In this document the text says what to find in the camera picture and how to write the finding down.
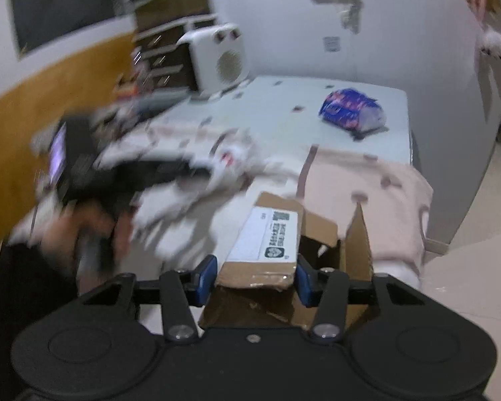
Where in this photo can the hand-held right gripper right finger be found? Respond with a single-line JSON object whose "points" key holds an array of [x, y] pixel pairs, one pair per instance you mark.
{"points": [[304, 284]]}

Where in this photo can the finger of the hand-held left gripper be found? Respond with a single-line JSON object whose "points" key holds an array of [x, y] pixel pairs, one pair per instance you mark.
{"points": [[179, 179], [163, 163]]}

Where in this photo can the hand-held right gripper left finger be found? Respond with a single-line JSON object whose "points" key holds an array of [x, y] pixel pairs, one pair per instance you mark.
{"points": [[204, 277]]}

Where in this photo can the white plastic bag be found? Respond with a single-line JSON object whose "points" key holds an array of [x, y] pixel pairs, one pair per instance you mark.
{"points": [[234, 158]]}

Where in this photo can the cardboard box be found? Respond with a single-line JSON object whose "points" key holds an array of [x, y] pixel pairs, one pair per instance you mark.
{"points": [[267, 238]]}

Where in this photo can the person's left forearm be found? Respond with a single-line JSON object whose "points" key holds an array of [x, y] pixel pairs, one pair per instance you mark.
{"points": [[25, 292]]}

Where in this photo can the person's left hand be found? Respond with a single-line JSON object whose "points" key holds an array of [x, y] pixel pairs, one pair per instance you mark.
{"points": [[87, 234]]}

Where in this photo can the dark drawer cabinet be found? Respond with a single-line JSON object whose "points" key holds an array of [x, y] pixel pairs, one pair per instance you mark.
{"points": [[167, 54]]}

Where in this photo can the white fan heater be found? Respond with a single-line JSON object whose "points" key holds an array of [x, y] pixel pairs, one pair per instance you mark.
{"points": [[217, 58]]}

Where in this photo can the dark window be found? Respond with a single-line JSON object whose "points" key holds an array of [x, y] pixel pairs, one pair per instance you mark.
{"points": [[62, 8]]}

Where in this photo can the glass tank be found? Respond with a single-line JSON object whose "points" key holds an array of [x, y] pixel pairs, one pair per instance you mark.
{"points": [[171, 0]]}

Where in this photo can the purple tissue pack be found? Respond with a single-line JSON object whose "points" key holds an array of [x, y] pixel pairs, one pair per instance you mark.
{"points": [[350, 110]]}

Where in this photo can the white plush sheep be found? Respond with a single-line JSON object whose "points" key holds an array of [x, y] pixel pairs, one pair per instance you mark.
{"points": [[492, 45]]}

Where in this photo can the single wall socket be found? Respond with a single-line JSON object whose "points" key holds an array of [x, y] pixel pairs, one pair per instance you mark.
{"points": [[332, 44]]}

